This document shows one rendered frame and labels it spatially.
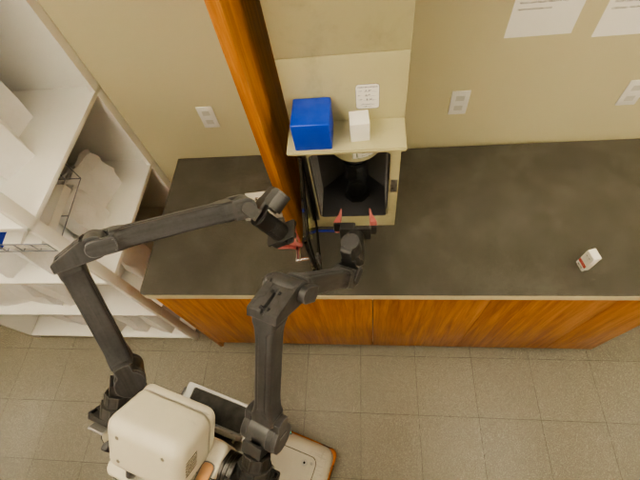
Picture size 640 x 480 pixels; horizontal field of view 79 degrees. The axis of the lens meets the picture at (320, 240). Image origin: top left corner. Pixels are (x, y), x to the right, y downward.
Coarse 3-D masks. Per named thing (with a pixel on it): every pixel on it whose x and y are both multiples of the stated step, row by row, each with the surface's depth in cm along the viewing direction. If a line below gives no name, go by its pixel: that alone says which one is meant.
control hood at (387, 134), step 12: (348, 120) 108; (372, 120) 106; (384, 120) 106; (396, 120) 105; (336, 132) 106; (348, 132) 105; (372, 132) 104; (384, 132) 104; (396, 132) 103; (288, 144) 106; (336, 144) 104; (348, 144) 103; (360, 144) 103; (372, 144) 102; (384, 144) 102; (396, 144) 101
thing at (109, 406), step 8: (104, 392) 105; (104, 400) 105; (112, 400) 104; (120, 400) 104; (128, 400) 106; (96, 408) 108; (104, 408) 104; (112, 408) 104; (120, 408) 105; (88, 416) 106; (96, 416) 105; (104, 416) 104; (104, 424) 104
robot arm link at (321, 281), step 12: (300, 276) 90; (312, 276) 94; (324, 276) 99; (336, 276) 107; (348, 276) 114; (312, 288) 86; (324, 288) 100; (336, 288) 109; (348, 288) 117; (300, 300) 83; (312, 300) 87
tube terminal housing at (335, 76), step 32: (288, 64) 93; (320, 64) 93; (352, 64) 92; (384, 64) 92; (288, 96) 102; (320, 96) 101; (352, 96) 101; (384, 96) 100; (320, 224) 157; (384, 224) 155
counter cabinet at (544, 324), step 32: (192, 320) 191; (224, 320) 188; (288, 320) 183; (320, 320) 181; (352, 320) 178; (384, 320) 176; (416, 320) 174; (448, 320) 172; (480, 320) 170; (512, 320) 168; (544, 320) 166; (576, 320) 164; (608, 320) 162
